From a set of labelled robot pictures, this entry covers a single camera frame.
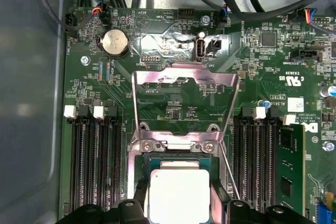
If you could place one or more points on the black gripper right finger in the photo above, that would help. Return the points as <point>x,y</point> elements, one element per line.
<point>236,213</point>

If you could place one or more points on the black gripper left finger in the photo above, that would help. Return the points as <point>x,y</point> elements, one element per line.
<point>120,213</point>

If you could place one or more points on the silver CPU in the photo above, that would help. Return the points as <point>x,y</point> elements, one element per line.
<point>178,195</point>

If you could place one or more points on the metal socket cover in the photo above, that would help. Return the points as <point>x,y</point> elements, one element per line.
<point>218,78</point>

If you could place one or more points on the CPU socket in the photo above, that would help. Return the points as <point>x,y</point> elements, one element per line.
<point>132,171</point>

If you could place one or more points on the thin metal locking lever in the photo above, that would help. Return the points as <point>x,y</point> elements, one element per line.
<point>229,169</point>

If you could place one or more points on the black RAM slot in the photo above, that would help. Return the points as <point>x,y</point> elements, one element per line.
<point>116,161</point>
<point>103,161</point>
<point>89,161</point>
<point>253,161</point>
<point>239,161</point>
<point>267,161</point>
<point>76,161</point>

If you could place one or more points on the green RAM stick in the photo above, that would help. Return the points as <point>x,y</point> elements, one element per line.
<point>291,169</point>

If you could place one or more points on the green motherboard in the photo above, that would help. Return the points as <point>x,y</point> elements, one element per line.
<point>262,77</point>

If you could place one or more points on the black open PC case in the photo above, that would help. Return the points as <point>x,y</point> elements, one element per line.
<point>26,103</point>

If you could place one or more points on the silver internal USB port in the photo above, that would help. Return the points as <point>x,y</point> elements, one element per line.
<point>200,51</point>

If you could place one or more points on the silver coin battery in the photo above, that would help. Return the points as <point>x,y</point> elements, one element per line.
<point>115,43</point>

